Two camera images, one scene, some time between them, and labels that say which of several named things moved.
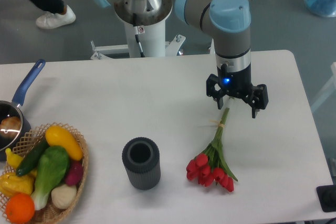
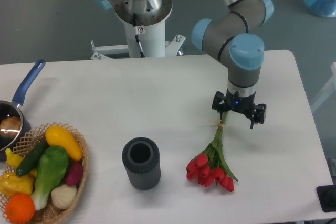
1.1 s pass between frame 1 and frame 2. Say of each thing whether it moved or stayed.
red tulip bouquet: stayed
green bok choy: stayed
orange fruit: stayed
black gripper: moved
